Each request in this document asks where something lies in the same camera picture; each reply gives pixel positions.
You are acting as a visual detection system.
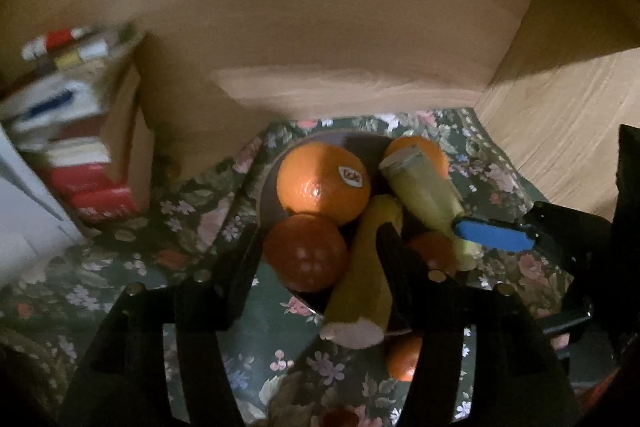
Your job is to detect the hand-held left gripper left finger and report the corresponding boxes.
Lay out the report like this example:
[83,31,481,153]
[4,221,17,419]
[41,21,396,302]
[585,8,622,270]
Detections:
[60,227,261,427]

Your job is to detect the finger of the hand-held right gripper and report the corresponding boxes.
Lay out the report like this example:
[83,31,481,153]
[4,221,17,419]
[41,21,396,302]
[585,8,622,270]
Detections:
[452,217,538,252]

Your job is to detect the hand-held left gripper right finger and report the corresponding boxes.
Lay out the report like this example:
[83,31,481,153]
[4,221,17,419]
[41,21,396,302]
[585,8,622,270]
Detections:
[377,227,581,427]

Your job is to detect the yellow banana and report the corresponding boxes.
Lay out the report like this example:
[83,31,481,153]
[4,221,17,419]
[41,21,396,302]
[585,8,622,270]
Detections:
[320,196,403,350]

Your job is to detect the red tomato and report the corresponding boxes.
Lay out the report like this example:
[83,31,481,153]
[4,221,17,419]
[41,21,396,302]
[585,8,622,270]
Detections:
[263,214,349,293]

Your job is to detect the purple plate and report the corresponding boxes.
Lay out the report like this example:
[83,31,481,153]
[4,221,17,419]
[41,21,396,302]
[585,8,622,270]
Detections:
[257,130,481,338]

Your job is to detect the large orange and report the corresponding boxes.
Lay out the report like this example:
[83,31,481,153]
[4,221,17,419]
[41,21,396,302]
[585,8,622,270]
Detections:
[384,136,451,180]

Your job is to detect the orange with white sticker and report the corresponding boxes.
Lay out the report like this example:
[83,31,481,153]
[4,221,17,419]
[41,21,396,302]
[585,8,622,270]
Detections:
[276,142,372,227]

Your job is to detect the floral tablecloth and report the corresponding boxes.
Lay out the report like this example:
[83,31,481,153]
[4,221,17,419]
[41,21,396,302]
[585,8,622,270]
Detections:
[0,107,601,427]

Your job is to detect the stack of books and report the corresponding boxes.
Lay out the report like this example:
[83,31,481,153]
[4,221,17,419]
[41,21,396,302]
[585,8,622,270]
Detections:
[0,24,151,223]

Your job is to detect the white papers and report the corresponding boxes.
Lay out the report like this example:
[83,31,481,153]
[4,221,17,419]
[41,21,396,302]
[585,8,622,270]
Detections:
[0,127,81,288]

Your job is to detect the red white tube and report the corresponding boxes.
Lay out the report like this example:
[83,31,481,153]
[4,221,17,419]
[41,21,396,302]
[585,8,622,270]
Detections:
[22,27,101,58]

